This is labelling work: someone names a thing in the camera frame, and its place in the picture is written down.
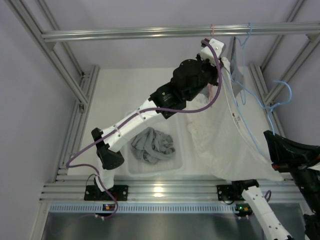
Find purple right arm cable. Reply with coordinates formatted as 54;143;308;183
261;189;273;240

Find white tank top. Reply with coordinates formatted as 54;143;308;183
187;57;284;181

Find right aluminium frame posts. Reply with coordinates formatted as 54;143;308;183
247;0;320;111

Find aluminium hanging rail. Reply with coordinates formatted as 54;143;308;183
41;21;320;43

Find grey tank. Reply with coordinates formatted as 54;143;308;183
129;127;176;165
227;36;245;84

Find left aluminium frame posts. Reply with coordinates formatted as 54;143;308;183
4;0;101;156

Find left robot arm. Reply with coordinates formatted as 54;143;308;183
91;54;320;200

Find aluminium frame posts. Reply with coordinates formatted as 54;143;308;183
4;0;101;156
247;0;320;111

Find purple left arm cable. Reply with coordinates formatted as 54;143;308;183
66;41;223;221

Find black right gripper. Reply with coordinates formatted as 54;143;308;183
264;129;320;214

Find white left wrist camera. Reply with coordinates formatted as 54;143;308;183
199;38;226;62

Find pink wire hanger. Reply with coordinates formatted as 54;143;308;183
207;23;216;101

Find blue wire hanger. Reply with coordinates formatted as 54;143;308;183
231;22;253;105
223;78;292;159

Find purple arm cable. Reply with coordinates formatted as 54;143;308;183
261;189;273;240
66;41;223;221

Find white plastic basket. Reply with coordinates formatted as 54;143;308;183
121;114;186;177

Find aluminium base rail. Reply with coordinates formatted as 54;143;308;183
39;175;304;203

